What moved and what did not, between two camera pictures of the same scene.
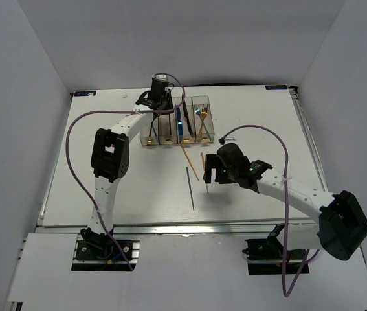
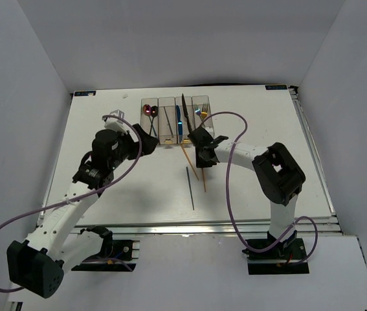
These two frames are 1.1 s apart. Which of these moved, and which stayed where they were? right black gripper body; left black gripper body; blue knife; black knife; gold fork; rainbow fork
Moved: right black gripper body; left black gripper body
Stayed: black knife; gold fork; blue knife; rainbow fork
